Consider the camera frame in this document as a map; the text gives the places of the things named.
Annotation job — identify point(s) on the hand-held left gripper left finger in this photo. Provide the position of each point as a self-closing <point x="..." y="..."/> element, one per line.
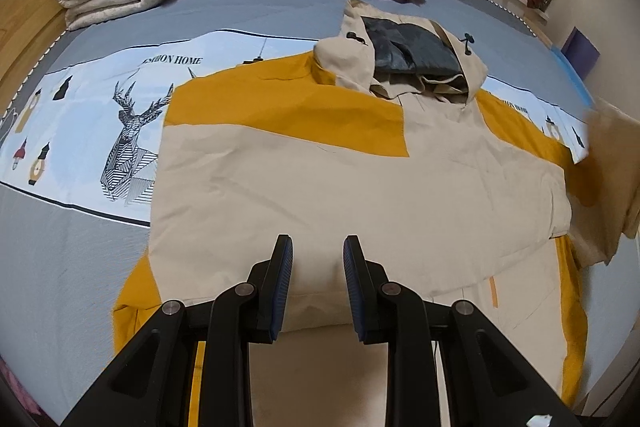
<point x="281" y="287"/>

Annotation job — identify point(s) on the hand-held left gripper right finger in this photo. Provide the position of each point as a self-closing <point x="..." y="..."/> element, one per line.
<point x="356" y="287"/>

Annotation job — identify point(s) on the beige and yellow hooded jacket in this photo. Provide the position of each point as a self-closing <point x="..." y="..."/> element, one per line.
<point x="350" y="187"/>

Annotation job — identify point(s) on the grey printed bed sheet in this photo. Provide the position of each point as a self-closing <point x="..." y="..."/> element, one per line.
<point x="75" y="257"/>

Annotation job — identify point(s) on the pink cloth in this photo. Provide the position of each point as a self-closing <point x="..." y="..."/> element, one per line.
<point x="17" y="392"/>

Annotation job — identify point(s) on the purple box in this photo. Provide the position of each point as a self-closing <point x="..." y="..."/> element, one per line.
<point x="580" y="49"/>

